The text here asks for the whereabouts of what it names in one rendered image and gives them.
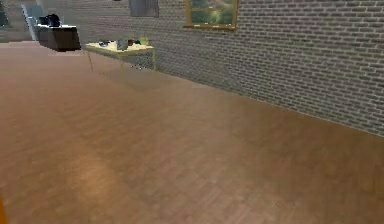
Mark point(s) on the green plant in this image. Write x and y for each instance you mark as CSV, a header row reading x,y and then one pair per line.
x,y
144,40

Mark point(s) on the yellow-green table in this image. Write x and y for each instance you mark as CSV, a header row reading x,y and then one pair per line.
x,y
133,50

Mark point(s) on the grey object on table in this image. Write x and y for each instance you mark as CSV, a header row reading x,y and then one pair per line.
x,y
122,44

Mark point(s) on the gold framed landscape picture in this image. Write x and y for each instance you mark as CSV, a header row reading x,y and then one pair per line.
x,y
212,13

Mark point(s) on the dark brown cabinet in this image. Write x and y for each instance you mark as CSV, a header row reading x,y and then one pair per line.
x,y
60,38

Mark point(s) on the black object on cabinet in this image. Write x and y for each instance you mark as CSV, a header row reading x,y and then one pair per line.
x,y
51,20

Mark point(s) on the grey wall picture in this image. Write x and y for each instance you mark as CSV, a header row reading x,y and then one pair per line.
x,y
144,8

